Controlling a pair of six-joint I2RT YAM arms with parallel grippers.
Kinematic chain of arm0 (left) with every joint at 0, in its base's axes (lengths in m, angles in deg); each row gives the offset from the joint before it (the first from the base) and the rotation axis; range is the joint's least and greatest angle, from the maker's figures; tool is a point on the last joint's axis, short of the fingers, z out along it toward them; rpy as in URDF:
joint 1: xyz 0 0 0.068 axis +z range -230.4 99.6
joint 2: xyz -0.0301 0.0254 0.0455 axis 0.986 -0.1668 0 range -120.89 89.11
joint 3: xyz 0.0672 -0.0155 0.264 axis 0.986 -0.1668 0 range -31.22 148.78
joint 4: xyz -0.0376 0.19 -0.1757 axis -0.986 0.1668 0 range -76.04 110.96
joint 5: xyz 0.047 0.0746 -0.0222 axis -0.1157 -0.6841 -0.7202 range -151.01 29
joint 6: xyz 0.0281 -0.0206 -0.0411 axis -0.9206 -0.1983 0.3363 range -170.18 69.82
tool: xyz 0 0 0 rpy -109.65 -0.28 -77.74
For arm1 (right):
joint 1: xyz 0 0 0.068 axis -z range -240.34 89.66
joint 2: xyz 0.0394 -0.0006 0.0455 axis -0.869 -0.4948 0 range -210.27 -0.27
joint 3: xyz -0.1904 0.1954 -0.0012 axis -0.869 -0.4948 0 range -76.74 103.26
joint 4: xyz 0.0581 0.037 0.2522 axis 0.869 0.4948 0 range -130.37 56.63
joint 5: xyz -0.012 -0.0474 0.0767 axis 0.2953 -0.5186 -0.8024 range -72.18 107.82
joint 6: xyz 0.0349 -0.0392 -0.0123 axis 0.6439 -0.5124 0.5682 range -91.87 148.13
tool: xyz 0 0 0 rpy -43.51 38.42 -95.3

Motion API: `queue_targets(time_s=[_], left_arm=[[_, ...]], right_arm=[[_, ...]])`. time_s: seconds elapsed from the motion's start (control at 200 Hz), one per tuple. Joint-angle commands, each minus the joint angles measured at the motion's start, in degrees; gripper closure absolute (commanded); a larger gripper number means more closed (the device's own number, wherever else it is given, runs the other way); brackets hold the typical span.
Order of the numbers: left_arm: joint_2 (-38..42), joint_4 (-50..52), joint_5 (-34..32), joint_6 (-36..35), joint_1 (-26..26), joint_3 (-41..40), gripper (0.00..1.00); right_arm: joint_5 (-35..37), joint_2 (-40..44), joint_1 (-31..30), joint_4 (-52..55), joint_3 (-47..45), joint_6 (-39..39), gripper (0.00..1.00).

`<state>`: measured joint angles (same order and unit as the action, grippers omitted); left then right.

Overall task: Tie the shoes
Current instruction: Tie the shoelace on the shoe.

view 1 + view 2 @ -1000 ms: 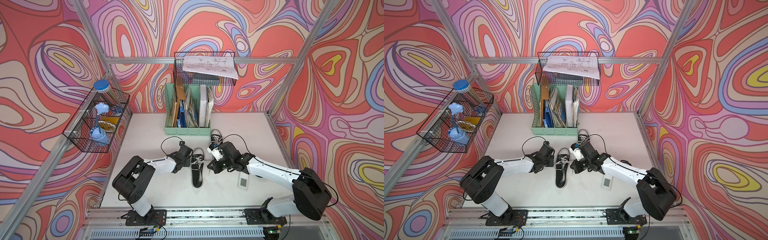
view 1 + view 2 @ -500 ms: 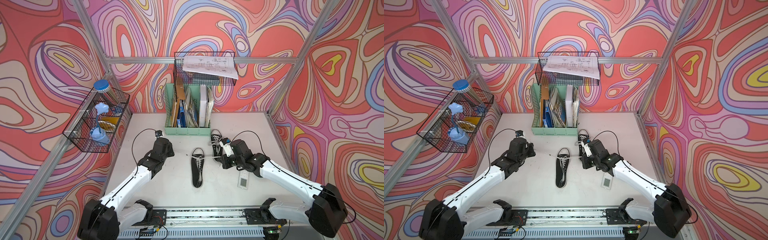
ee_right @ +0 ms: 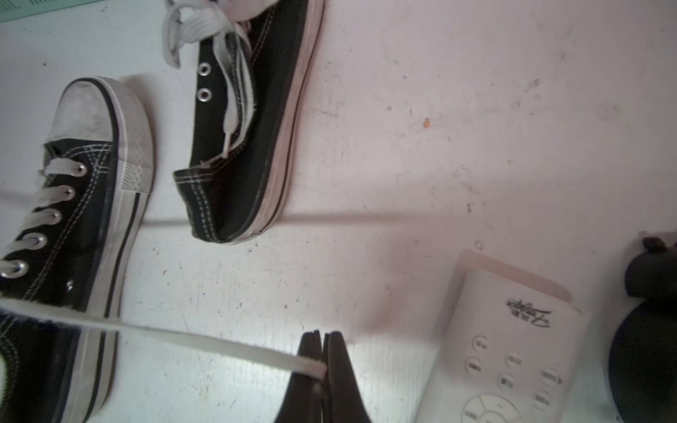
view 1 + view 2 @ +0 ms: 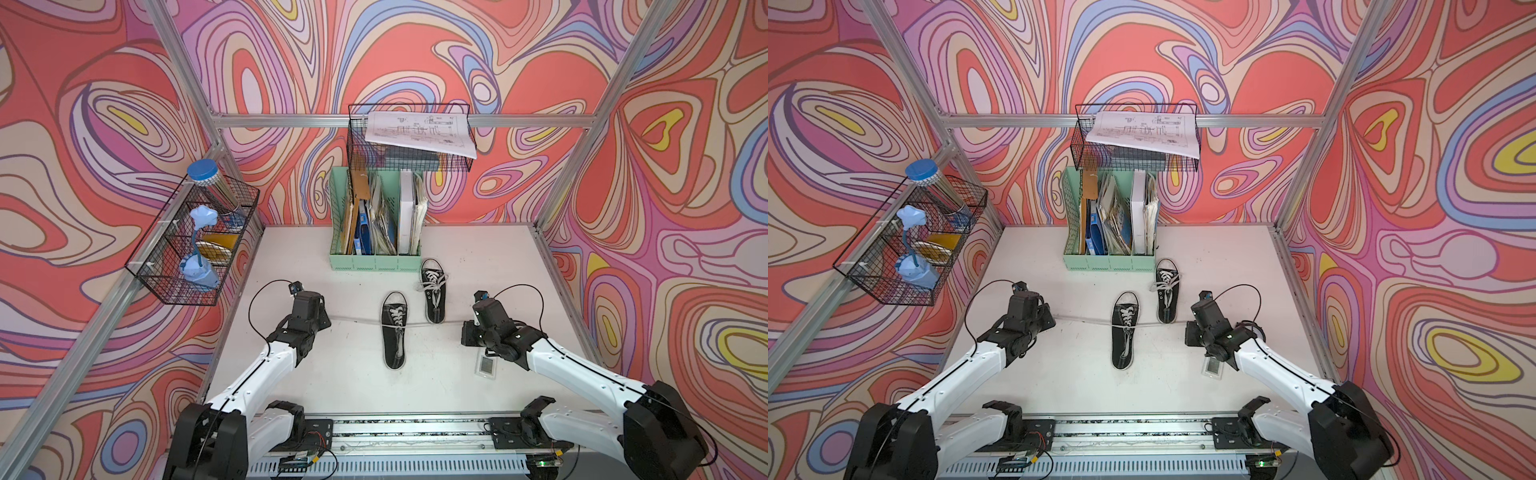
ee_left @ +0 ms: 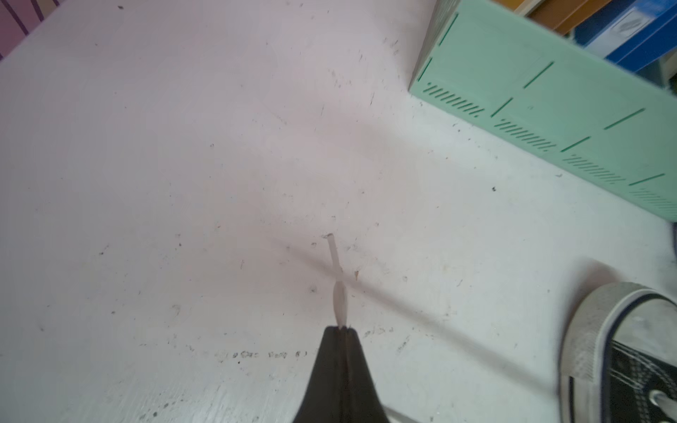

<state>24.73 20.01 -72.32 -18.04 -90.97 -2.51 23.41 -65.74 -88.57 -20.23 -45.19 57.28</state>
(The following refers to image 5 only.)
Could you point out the green perforated file organizer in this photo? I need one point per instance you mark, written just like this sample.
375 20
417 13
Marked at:
542 93

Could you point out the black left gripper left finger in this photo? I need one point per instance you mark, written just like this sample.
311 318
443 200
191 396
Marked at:
323 398

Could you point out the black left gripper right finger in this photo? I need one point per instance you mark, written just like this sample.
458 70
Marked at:
361 402

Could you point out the black sneaker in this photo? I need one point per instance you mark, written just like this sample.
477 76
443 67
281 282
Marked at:
617 359

